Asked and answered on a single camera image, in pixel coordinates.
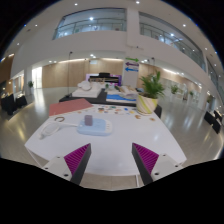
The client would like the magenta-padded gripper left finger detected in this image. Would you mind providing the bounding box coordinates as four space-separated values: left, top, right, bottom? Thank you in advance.
41 143 92 186

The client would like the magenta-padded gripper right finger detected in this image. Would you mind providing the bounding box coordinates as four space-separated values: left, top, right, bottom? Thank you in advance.
131 142 184 186

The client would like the salmon pink flat board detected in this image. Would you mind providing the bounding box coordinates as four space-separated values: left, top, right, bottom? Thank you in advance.
48 98 95 117

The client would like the potted plant in striped pot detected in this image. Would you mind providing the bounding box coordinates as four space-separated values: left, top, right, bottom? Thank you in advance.
135 70 166 116

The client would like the sheet of coloured stickers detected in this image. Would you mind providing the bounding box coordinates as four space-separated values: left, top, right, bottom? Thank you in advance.
89 104 138 116

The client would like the black display platform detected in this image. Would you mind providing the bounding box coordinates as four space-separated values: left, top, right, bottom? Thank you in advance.
59 88 163 118

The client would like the blue-based architectural model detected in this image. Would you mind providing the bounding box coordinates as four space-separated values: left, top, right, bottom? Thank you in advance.
105 84 139 104

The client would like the white architectural model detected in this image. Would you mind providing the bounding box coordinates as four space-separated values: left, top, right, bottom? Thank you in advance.
72 80 103 99

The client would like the group of black chairs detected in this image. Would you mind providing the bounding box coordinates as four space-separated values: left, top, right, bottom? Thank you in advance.
0 92 28 116
203 109 224 134

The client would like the black floor lamp stand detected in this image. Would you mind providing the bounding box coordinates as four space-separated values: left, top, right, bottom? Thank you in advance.
66 50 74 98

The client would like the white pillar with arrow signs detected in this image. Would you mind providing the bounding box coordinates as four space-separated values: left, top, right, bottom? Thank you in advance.
122 56 141 88

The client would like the black piano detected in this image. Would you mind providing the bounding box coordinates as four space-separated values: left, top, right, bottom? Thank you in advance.
85 72 123 87

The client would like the white power strip cable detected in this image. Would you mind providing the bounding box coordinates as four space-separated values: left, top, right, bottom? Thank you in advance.
39 121 79 140

